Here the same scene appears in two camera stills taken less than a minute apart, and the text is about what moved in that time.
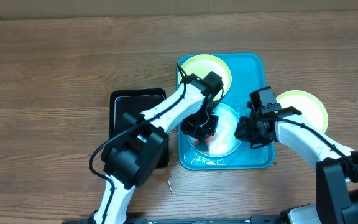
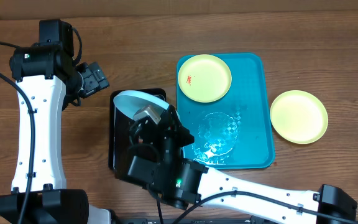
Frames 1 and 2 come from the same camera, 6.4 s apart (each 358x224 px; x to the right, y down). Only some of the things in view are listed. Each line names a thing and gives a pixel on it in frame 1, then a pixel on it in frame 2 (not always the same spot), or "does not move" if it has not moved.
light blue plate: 225,142 to 129,102
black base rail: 253,219 does not move
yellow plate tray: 308,106 does not move
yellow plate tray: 202,65 does not move
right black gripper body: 251,132 to 173,152
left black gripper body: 201,123 to 92,83
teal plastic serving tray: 247,73 does not move
